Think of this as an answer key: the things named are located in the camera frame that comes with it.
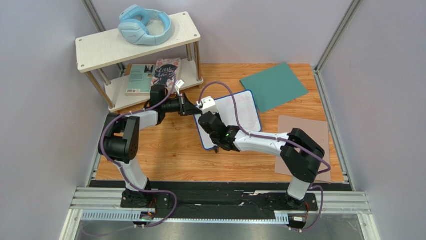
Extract purple cable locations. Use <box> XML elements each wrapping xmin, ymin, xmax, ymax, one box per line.
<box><xmin>197</xmin><ymin>81</ymin><xmax>332</xmax><ymax>232</ymax></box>
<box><xmin>99</xmin><ymin>69</ymin><xmax>185</xmax><ymax>229</ymax></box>

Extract pinkish beige mat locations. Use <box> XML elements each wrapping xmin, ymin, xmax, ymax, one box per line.
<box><xmin>274</xmin><ymin>115</ymin><xmax>332</xmax><ymax>183</ymax></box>

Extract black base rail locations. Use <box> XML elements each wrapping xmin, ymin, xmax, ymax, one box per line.
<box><xmin>90</xmin><ymin>180</ymin><xmax>321</xmax><ymax>220</ymax></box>

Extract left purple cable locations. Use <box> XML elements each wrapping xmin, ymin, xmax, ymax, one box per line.
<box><xmin>99</xmin><ymin>69</ymin><xmax>185</xmax><ymax>229</ymax></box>

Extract teal green mat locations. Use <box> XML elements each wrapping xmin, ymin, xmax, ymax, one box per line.
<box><xmin>240</xmin><ymin>63</ymin><xmax>309</xmax><ymax>113</ymax></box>

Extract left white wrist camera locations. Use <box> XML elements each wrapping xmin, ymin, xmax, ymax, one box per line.
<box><xmin>175</xmin><ymin>79</ymin><xmax>185</xmax><ymax>89</ymax></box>

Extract light blue headphones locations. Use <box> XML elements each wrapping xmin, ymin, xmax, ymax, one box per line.
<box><xmin>117</xmin><ymin>4</ymin><xmax>174</xmax><ymax>46</ymax></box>

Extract teal paperback book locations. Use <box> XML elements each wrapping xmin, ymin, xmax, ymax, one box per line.
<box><xmin>125</xmin><ymin>64</ymin><xmax>155</xmax><ymax>97</ymax></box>

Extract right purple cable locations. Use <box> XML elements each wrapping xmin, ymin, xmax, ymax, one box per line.
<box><xmin>197</xmin><ymin>81</ymin><xmax>332</xmax><ymax>232</ymax></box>

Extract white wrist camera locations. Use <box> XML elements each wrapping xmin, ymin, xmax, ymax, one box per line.
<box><xmin>175</xmin><ymin>79</ymin><xmax>185</xmax><ymax>89</ymax></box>
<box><xmin>196</xmin><ymin>96</ymin><xmax>219</xmax><ymax>115</ymax></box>

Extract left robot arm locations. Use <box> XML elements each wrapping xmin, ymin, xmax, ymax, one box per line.
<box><xmin>98</xmin><ymin>85</ymin><xmax>202</xmax><ymax>205</ymax></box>

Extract blue framed whiteboard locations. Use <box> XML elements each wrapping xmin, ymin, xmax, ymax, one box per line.
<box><xmin>214</xmin><ymin>90</ymin><xmax>262</xmax><ymax>132</ymax></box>

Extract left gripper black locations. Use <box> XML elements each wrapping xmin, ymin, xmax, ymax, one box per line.
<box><xmin>161</xmin><ymin>93</ymin><xmax>202</xmax><ymax>117</ymax></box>

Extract Little Women book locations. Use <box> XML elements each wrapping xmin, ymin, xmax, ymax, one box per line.
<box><xmin>151</xmin><ymin>58</ymin><xmax>182</xmax><ymax>90</ymax></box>

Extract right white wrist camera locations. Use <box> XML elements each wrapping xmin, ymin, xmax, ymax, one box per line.
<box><xmin>196</xmin><ymin>96</ymin><xmax>219</xmax><ymax>115</ymax></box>

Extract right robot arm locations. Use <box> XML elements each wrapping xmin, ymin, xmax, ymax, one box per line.
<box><xmin>198</xmin><ymin>112</ymin><xmax>326</xmax><ymax>201</ymax></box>

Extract white two-tier shelf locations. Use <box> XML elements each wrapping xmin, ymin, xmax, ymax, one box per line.
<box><xmin>75</xmin><ymin>11</ymin><xmax>204</xmax><ymax>112</ymax></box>

